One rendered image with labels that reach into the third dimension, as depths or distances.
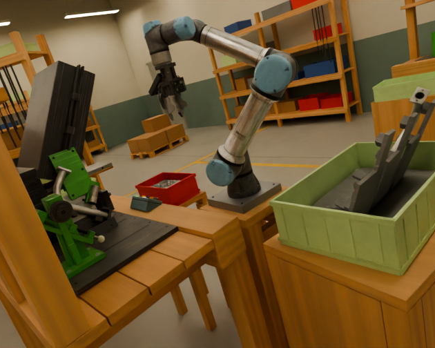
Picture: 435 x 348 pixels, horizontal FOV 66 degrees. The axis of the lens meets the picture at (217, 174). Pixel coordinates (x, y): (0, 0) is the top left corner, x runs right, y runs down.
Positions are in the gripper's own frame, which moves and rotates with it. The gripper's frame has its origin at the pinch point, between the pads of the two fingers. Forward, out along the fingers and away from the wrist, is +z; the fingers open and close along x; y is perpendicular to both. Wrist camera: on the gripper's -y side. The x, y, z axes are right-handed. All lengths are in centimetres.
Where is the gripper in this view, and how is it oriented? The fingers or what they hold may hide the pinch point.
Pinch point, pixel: (175, 115)
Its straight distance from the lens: 139.4
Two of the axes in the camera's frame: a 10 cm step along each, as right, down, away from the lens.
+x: 6.8, -3.9, 6.2
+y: 6.9, 0.3, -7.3
